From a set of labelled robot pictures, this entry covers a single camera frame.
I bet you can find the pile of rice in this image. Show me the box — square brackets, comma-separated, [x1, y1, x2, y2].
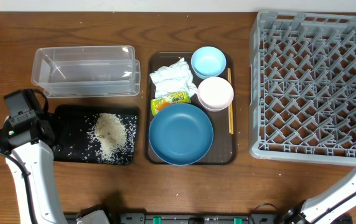
[67, 112, 138, 164]

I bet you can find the dark blue plate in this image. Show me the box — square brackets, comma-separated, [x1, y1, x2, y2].
[148, 104, 214, 166]

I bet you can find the light blue bowl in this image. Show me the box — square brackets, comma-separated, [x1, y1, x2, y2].
[190, 46, 227, 79]

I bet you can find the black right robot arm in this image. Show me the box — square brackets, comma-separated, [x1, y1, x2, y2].
[276, 166, 356, 223]

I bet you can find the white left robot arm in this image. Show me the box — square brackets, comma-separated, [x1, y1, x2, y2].
[6, 140, 67, 224]

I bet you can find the black waste tray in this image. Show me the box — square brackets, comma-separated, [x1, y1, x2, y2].
[52, 104, 141, 166]

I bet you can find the grey dishwasher rack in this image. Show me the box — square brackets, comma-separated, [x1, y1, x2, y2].
[249, 11, 356, 166]

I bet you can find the clear plastic bin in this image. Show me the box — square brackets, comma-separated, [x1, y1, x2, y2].
[31, 45, 141, 98]

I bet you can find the crumpled white napkin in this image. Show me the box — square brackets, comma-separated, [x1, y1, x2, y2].
[150, 58, 198, 98]

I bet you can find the yellow snack wrapper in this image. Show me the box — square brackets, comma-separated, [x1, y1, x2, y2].
[151, 91, 191, 116]

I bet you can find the brown serving tray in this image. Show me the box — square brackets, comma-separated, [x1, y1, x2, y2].
[144, 52, 237, 166]

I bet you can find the wooden chopstick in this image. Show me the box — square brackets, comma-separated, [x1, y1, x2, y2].
[228, 83, 232, 128]
[227, 68, 234, 134]

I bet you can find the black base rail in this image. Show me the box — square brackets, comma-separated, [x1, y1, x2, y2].
[64, 212, 353, 224]

